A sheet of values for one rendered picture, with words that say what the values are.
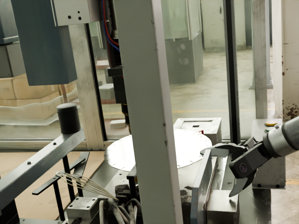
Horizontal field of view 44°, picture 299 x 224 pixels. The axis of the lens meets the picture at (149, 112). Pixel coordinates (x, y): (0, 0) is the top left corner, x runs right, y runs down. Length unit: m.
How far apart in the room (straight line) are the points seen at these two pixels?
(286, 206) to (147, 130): 2.29
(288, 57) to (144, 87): 3.75
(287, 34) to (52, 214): 3.25
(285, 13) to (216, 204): 3.14
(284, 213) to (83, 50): 1.65
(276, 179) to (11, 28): 0.92
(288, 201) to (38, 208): 1.81
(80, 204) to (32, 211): 0.35
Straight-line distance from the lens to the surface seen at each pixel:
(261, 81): 1.48
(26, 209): 1.36
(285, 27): 4.04
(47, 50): 0.89
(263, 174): 1.27
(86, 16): 0.83
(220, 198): 1.10
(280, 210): 2.60
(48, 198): 1.40
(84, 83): 1.66
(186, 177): 1.16
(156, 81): 0.37
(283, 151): 0.97
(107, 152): 1.15
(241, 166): 0.95
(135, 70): 0.37
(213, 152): 1.04
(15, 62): 1.05
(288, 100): 4.20
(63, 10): 0.85
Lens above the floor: 1.38
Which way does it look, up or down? 17 degrees down
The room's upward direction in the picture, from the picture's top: 7 degrees counter-clockwise
